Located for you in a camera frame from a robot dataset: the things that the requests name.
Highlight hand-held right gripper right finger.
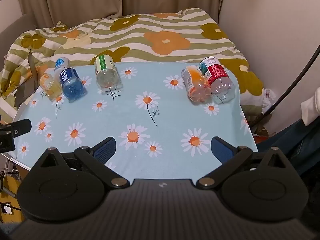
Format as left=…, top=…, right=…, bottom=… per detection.
left=197, top=136, right=293, bottom=190

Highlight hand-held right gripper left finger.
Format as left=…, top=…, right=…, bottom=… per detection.
left=31, top=136, right=130, bottom=190

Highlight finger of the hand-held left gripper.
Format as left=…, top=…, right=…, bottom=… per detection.
left=0, top=119, right=32, bottom=138

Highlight metal stand legs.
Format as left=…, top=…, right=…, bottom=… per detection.
left=0, top=171, right=20, bottom=205

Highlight light blue daisy tablecloth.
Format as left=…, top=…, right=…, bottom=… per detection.
left=11, top=61, right=259, bottom=178

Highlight yellow drink plastic bottle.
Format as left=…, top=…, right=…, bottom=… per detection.
left=39, top=72, right=63, bottom=99

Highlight blue plastic bottle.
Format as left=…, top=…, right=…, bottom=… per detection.
left=54, top=57, right=88, bottom=101

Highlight white plastic bag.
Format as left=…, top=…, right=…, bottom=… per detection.
left=261, top=88, right=277, bottom=114

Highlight orange drink plastic bottle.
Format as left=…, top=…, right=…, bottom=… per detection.
left=181, top=65, right=213, bottom=103

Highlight clear bottle red label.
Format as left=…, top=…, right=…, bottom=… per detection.
left=199, top=56, right=236, bottom=103

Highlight dark blue jeans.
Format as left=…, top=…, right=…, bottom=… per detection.
left=257, top=119, right=320, bottom=180

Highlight clear bottle green white label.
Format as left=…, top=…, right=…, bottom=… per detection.
left=94, top=54, right=123, bottom=89

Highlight black curved rod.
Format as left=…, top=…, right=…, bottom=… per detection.
left=262, top=43, right=320, bottom=116

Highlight white cloth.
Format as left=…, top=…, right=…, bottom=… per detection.
left=300, top=87, right=320, bottom=127

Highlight grey upholstered headboard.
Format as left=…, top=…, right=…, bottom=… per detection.
left=0, top=14, right=38, bottom=57

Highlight striped floral blanket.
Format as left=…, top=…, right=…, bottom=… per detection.
left=0, top=7, right=265, bottom=124

